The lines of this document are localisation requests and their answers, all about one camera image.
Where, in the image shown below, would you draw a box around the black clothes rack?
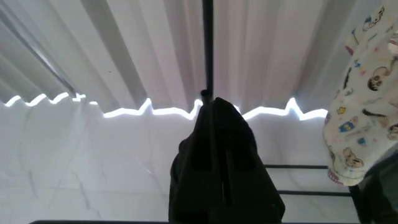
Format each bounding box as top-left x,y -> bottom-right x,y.
200,0 -> 368,223

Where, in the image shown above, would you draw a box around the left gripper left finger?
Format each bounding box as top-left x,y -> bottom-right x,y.
169,101 -> 224,222

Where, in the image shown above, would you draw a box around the black garment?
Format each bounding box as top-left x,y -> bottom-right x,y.
169,96 -> 261,222

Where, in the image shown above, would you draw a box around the cream printed shorts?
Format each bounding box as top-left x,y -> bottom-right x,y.
322,0 -> 398,187

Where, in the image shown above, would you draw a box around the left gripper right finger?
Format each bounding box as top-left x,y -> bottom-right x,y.
225,146 -> 286,222

